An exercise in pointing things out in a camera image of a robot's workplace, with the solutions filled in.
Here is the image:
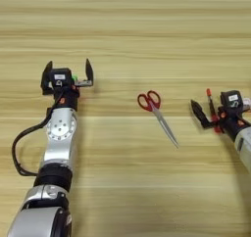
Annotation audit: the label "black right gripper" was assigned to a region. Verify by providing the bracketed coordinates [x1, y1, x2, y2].
[190, 99, 251, 141]

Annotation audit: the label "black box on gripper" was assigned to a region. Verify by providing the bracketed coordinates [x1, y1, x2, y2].
[220, 90, 244, 111]
[51, 68, 73, 88]

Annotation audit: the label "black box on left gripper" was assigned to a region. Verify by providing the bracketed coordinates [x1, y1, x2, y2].
[51, 68, 73, 88]

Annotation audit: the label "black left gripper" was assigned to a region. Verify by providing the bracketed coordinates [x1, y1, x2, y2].
[40, 58, 95, 112]

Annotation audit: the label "red handled scissors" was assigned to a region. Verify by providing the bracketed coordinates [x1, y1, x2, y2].
[136, 89, 180, 150]

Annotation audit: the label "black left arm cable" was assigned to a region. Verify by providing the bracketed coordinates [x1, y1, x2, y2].
[11, 93, 65, 177]

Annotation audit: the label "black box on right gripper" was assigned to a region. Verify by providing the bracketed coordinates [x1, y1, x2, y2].
[220, 90, 244, 111]

